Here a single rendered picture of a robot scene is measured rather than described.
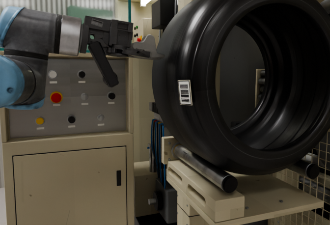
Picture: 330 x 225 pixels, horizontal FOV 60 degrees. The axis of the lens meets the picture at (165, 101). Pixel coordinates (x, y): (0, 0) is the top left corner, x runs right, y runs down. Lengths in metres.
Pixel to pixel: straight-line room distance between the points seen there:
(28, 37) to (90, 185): 0.87
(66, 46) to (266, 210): 0.68
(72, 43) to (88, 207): 0.91
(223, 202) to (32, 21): 0.62
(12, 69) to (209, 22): 0.43
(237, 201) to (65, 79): 0.89
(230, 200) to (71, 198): 0.81
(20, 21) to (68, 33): 0.10
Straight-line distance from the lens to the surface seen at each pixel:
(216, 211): 0.79
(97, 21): 0.72
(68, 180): 1.38
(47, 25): 0.68
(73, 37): 0.68
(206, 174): 0.84
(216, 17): 0.71
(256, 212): 0.88
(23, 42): 0.68
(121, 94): 1.37
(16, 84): 0.54
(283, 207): 0.93
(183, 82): 0.68
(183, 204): 1.25
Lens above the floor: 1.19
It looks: 6 degrees down
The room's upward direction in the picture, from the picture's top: straight up
